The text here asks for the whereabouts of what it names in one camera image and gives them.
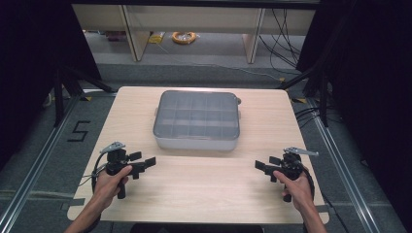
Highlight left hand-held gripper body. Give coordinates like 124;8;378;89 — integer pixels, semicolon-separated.
99;141;134;200

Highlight white compartment box clear lid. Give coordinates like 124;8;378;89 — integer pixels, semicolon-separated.
152;89;243;152

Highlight black hanging cables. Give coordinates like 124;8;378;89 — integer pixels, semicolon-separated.
257;8;303;76

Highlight aluminium floor rail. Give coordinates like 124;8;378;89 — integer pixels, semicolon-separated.
305;96;381;233
0;92;84;233

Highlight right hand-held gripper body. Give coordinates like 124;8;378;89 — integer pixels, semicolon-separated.
281;147;320;204

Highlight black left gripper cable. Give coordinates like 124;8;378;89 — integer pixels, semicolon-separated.
78;151;109;196

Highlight yellow cable coil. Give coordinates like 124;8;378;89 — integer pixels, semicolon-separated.
171;30;198;46

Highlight yellow packet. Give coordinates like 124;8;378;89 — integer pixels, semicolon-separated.
148;31;166;45

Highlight beige wooden desk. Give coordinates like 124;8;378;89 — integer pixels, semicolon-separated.
71;3;317;65

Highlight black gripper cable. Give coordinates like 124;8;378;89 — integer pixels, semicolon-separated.
299;161;349;233
78;151;109;196

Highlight person's right hand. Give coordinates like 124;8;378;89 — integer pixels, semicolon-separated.
272;170;316;213

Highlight black floor cables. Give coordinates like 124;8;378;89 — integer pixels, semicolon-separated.
293;106;326;128

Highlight black curtain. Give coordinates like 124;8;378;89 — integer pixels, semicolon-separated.
295;0;412;224
0;0;103;171

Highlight black metal stand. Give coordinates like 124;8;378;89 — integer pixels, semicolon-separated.
275;63;330;128
52;63;119;128

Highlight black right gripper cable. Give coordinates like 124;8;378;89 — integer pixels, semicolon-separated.
299;161;349;233

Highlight person's left hand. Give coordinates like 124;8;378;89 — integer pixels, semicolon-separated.
92;164;133;210

